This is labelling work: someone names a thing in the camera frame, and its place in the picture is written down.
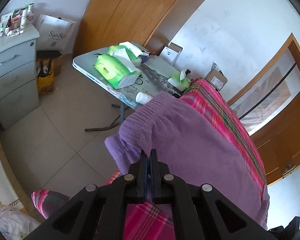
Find brown cardboard box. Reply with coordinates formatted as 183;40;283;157
204;62;228;92

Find pink plaid pillow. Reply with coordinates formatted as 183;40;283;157
31;189;71;221

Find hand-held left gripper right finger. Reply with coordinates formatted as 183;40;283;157
150;149;278;240

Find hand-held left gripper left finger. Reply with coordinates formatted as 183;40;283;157
22;149;148;240

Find group of cosmetic bottles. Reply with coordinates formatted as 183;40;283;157
0;3;36;41

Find floral quilt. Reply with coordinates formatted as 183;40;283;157
0;130;42;240

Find white plastic cup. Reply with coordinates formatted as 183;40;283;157
136;92;153;105

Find metal door handle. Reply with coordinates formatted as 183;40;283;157
281;164;297;178

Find yellow bag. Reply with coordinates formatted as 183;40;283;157
37;57;53;94

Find purple fleece pants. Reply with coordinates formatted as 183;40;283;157
104;91;270;230

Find small green tissue pack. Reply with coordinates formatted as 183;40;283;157
167;70;191;89

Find clear plastic door curtain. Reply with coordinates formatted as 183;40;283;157
230;50;300;136

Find white paper bag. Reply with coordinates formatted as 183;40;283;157
35;14;78;54

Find grey folding table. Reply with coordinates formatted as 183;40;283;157
72;45;190;133

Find grey drawer cabinet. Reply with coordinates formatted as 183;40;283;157
0;25;41;131

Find small white box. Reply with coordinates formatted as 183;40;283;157
160;42;183;67

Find pink plaid bed sheet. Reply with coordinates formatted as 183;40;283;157
95;78;268;240

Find wooden wardrobe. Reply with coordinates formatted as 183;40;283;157
74;0;225;55

